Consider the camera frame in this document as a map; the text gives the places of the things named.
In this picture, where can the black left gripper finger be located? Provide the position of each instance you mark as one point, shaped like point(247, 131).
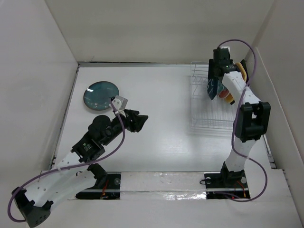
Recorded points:
point(132, 114)
point(139, 122)

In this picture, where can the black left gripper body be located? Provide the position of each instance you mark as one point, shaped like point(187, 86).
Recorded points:
point(128, 124)

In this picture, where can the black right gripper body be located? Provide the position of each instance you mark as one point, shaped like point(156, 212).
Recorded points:
point(211, 69)

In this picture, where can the black yellow square plate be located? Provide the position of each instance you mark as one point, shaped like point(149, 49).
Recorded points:
point(245, 67)

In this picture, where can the dark blue leaf plate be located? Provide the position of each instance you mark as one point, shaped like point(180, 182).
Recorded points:
point(214, 88)

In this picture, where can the red teal floral plate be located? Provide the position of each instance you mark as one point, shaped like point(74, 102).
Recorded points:
point(223, 92)

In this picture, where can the orange woven square plate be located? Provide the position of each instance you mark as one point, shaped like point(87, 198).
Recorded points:
point(229, 98)

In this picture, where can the teal round glass plate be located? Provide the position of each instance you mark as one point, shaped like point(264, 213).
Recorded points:
point(97, 96)

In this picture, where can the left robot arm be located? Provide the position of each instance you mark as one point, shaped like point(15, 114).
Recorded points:
point(79, 170)

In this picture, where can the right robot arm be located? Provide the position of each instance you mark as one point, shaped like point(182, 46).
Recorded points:
point(252, 115)

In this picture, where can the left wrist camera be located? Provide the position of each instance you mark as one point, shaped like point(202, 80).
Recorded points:
point(119, 103)

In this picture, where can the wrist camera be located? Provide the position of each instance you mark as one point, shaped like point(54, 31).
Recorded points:
point(119, 103)
point(225, 47)

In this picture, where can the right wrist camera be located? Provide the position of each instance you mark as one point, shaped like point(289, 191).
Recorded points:
point(225, 47)

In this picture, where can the white wire dish rack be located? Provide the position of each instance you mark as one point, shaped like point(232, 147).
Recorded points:
point(214, 114)

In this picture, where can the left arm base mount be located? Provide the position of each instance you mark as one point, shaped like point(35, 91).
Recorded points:
point(110, 190)

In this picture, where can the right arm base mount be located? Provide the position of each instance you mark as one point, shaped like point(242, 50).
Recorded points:
point(216, 189)

